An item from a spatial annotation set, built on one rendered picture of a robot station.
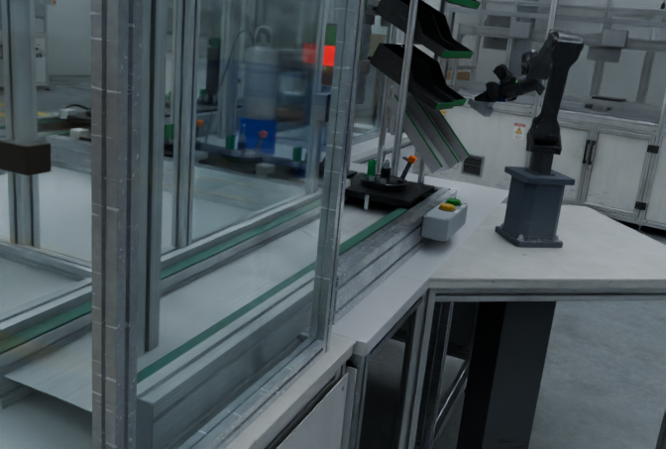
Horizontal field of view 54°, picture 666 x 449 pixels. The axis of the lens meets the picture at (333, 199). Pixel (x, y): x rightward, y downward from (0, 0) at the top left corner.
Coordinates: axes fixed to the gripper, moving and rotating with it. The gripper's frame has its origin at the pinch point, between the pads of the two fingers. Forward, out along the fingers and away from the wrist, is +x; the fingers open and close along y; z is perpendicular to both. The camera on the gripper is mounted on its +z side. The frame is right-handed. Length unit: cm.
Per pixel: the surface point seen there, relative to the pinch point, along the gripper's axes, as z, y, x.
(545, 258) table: -50, 33, -18
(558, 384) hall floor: -122, -68, 27
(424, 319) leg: -55, 68, 2
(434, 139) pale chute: -9.5, 8.4, 18.0
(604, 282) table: -58, 36, -33
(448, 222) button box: -34, 56, -4
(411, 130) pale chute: -5.6, 21.1, 18.6
